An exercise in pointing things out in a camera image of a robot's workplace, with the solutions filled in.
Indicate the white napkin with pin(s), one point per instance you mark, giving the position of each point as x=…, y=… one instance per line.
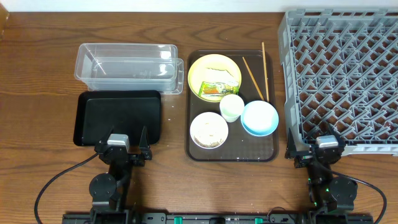
x=214, y=75

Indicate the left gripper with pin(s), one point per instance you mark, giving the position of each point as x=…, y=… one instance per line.
x=121, y=154

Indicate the dark brown serving tray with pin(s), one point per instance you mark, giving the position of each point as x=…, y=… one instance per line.
x=239, y=146

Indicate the clear plastic waste bin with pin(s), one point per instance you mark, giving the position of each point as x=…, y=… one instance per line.
x=124, y=67

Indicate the yellow plate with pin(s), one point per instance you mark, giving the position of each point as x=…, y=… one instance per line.
x=196, y=73

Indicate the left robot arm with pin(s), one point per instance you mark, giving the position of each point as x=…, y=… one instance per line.
x=109, y=190

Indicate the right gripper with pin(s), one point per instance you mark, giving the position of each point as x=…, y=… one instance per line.
x=315, y=156

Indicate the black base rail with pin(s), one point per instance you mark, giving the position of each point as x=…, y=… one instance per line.
x=161, y=218

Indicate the green snack wrapper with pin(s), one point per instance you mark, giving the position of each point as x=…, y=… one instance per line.
x=217, y=89

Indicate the pink bowl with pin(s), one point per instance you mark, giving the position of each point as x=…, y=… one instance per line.
x=209, y=130

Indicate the grey dishwasher rack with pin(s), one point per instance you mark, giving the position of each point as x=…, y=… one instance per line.
x=340, y=71

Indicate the black waste tray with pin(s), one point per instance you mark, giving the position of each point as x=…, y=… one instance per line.
x=125, y=112

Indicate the light blue bowl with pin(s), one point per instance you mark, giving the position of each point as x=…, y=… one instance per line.
x=259, y=118

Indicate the left wooden chopstick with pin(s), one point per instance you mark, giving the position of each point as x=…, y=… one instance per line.
x=253, y=79

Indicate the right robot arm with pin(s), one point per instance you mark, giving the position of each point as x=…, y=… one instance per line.
x=330, y=193

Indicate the white plastic cup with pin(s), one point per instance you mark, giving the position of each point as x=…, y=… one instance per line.
x=231, y=107

